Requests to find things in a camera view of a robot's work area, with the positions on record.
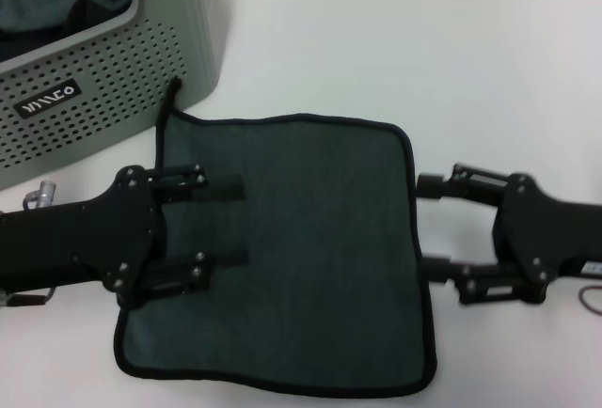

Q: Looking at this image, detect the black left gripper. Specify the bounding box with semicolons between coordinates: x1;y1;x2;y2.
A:
0;163;251;309

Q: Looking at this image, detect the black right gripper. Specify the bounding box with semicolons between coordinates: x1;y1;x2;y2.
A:
416;161;602;306

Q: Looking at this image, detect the dark green towel black trim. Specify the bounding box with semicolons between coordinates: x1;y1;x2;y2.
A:
111;76;439;391

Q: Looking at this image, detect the grey perforated plastic storage box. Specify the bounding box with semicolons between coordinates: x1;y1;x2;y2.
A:
0;0;230;192

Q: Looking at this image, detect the metal left wrist connector plug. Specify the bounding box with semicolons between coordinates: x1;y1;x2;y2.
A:
21;180;58;211

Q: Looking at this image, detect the grey right wrist cable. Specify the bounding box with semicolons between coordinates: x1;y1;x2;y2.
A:
578;284;602;318

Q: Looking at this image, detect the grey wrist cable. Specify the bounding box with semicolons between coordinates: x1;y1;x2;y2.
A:
578;284;602;318
0;287;58;308

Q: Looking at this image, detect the grey left wrist cable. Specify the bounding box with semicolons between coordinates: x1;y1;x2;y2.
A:
0;287;58;308

